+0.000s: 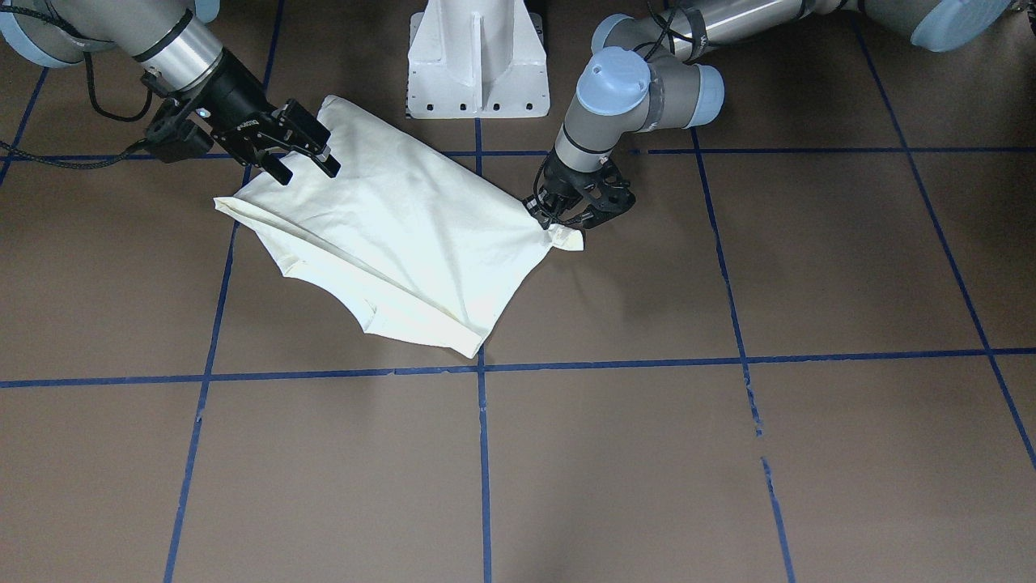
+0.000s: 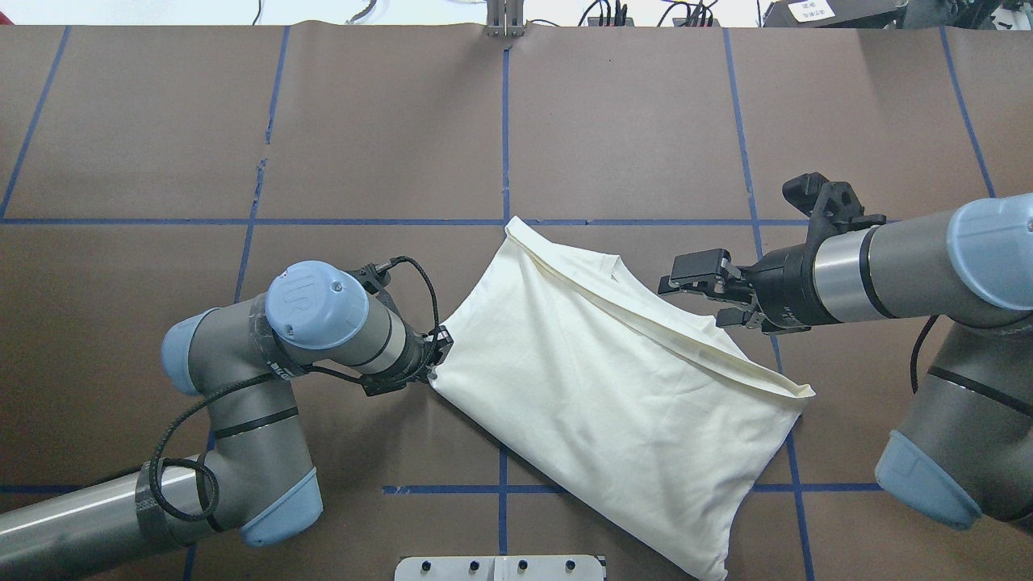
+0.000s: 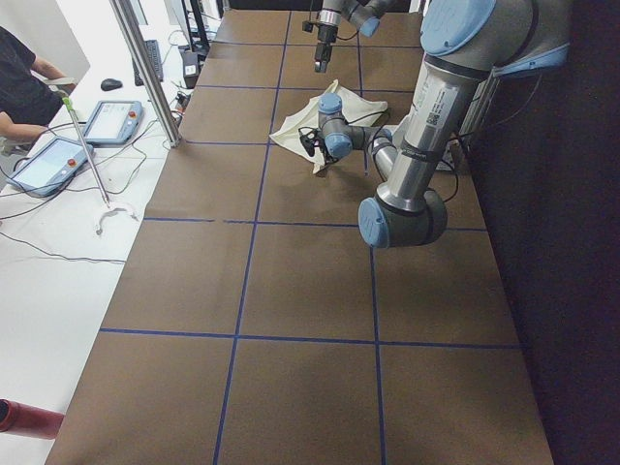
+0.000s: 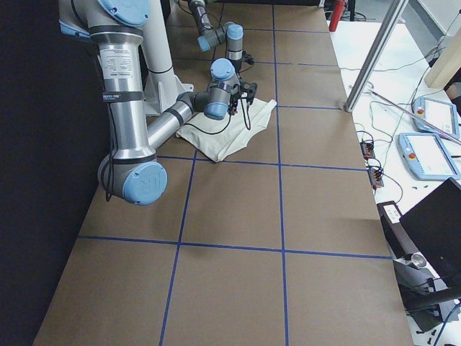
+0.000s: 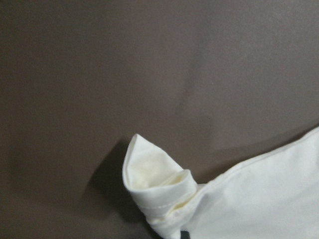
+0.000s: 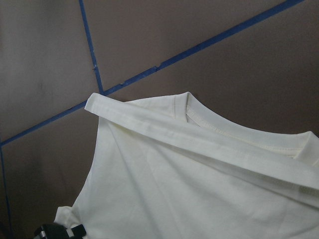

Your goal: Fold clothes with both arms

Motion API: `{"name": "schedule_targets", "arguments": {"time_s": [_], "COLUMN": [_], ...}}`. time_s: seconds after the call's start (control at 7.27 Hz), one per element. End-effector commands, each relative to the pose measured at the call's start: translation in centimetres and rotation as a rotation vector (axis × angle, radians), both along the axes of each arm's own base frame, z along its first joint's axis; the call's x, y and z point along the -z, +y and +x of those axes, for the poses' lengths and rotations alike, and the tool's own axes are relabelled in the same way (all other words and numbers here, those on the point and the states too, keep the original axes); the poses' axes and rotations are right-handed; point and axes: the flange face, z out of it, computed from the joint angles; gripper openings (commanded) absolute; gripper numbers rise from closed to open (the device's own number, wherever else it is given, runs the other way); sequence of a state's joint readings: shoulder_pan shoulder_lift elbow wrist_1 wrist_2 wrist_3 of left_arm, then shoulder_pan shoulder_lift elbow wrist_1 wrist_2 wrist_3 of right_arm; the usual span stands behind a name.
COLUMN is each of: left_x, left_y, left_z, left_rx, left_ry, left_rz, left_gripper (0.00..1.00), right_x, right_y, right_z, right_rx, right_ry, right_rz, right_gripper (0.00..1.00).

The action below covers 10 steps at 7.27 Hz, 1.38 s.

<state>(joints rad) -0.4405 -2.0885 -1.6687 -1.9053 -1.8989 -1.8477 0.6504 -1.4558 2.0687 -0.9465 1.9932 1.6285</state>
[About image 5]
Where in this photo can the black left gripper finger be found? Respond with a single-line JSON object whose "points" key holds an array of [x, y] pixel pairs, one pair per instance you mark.
{"points": [[184, 235]]}

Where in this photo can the cream long-sleeve cat shirt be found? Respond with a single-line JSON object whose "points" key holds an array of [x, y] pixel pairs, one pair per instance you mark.
{"points": [[271, 196]]}

